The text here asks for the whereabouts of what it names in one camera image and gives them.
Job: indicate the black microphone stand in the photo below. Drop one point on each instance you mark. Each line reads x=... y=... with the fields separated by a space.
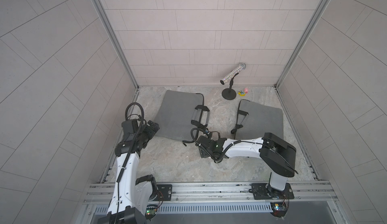
x=229 y=93

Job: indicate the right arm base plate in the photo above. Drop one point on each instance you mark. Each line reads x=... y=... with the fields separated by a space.
x=263 y=191

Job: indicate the left circuit board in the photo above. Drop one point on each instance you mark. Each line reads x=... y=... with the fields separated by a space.
x=151 y=211

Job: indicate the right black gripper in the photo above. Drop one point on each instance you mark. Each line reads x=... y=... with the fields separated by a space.
x=202 y=152

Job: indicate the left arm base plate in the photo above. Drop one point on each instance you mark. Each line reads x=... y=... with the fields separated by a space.
x=164 y=191

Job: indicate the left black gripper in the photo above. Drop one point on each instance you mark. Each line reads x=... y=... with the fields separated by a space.
x=150 y=132

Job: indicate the pink yellow toy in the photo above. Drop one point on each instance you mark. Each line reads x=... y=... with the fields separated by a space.
x=243 y=92

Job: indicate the circuit board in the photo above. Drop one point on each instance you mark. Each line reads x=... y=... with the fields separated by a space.
x=151 y=211
x=279 y=209

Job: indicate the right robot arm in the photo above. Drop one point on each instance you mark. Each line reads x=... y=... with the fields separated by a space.
x=278 y=154

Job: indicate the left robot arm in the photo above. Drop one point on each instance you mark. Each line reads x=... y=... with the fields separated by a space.
x=131 y=195

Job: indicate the grey laptop bag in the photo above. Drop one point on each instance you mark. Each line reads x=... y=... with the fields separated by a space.
x=179 y=113
x=254 y=120

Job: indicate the right circuit board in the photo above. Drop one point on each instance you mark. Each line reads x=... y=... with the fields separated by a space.
x=279 y=209

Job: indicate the aluminium mounting rail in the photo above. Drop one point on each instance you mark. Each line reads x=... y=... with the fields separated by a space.
x=196 y=192

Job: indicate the glitter microphone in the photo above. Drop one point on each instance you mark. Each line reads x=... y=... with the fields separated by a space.
x=233 y=73

